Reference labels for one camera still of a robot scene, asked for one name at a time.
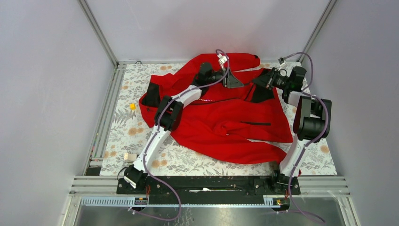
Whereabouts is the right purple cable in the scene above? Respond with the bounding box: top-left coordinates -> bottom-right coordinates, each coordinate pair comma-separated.
276,51 -> 330,226

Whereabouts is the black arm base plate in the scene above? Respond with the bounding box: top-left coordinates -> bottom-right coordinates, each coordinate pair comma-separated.
116,176 -> 287,205

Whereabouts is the red zip-up jacket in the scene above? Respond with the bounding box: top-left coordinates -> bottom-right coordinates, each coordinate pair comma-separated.
138,52 -> 294,165

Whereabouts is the multicoloured block row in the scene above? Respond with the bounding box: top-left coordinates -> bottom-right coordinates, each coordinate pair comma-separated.
123,153 -> 137,162

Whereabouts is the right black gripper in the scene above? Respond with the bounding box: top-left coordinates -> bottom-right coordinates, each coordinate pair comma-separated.
251,67 -> 290,90

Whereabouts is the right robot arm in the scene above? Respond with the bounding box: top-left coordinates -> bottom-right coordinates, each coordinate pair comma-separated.
253,66 -> 332,194

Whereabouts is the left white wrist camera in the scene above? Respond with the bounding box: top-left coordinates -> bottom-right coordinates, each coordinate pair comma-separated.
217,53 -> 228,70

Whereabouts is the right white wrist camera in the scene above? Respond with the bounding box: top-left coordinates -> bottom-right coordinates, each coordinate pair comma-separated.
278,57 -> 287,70

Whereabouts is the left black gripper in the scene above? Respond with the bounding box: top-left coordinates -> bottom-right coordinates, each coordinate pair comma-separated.
206,67 -> 243,88

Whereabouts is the floral patterned table mat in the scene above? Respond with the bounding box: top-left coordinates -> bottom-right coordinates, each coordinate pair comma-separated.
100,64 -> 337,176

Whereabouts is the aluminium frame rail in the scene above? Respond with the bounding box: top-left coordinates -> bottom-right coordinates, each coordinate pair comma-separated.
61,176 -> 360,226

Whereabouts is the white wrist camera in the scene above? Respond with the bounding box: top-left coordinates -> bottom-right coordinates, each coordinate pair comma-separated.
278,57 -> 287,70
217,53 -> 228,70

